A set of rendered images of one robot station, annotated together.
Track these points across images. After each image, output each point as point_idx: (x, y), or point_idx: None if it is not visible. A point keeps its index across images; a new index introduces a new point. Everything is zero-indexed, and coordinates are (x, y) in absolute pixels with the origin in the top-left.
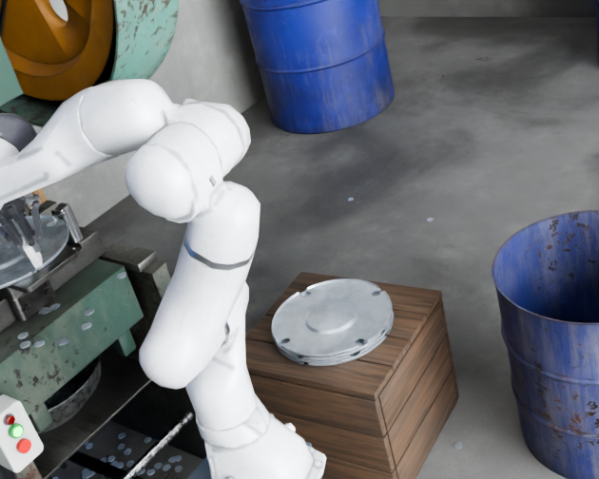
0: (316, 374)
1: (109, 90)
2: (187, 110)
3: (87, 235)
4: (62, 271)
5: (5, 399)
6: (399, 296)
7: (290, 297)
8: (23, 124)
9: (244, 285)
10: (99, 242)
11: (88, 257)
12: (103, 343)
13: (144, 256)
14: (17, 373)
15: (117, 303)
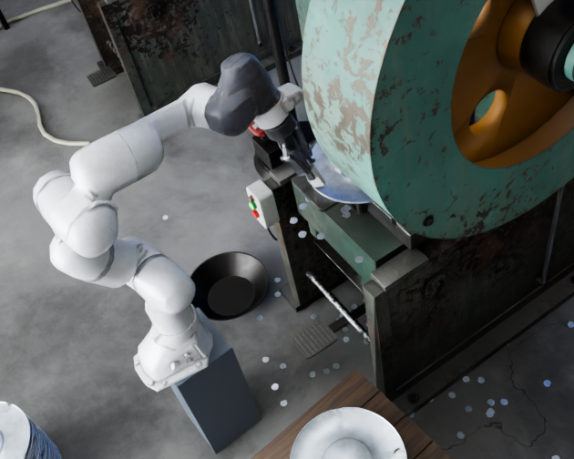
0: (292, 432)
1: (91, 144)
2: (77, 200)
3: (406, 229)
4: (379, 215)
5: (263, 192)
6: None
7: (398, 435)
8: (216, 114)
9: (161, 305)
10: (408, 240)
11: (398, 235)
12: (350, 262)
13: (381, 279)
14: (304, 200)
15: (364, 265)
